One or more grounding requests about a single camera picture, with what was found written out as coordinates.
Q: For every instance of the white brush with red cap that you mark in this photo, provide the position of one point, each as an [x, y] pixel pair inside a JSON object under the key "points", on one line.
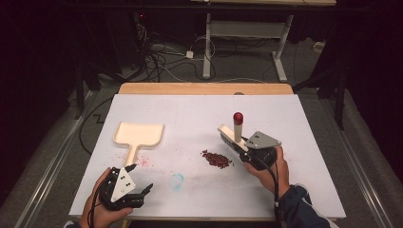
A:
{"points": [[238, 129]]}

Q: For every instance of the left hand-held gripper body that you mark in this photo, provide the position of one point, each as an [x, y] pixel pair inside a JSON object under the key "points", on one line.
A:
{"points": [[122, 186]]}

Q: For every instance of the white table cover sheet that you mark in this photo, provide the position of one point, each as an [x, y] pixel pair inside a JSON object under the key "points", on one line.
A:
{"points": [[196, 110]]}

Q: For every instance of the wooden table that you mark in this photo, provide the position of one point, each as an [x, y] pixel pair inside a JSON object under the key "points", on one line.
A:
{"points": [[206, 88]]}

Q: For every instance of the cream plastic dustpan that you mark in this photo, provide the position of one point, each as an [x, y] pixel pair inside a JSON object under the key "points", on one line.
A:
{"points": [[139, 134]]}

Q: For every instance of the person's left hand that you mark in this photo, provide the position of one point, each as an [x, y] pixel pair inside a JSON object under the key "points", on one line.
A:
{"points": [[101, 217]]}

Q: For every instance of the black metal stand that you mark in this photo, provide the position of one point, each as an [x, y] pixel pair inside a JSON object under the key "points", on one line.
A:
{"points": [[340, 101], [79, 95]]}

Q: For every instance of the white metal frame desk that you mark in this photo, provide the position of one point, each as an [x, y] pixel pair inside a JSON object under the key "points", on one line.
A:
{"points": [[247, 29]]}

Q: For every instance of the white power adapter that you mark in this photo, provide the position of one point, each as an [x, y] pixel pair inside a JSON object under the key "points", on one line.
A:
{"points": [[189, 54]]}

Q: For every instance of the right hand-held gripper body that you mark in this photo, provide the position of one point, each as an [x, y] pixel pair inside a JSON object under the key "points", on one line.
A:
{"points": [[263, 142]]}

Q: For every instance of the person's right hand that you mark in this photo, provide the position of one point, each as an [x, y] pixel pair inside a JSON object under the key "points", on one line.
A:
{"points": [[275, 177]]}

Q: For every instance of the white box on floor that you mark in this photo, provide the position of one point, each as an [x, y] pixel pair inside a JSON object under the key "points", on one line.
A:
{"points": [[319, 47]]}

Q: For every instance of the red beans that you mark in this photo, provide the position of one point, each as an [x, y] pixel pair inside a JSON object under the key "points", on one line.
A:
{"points": [[217, 159]]}

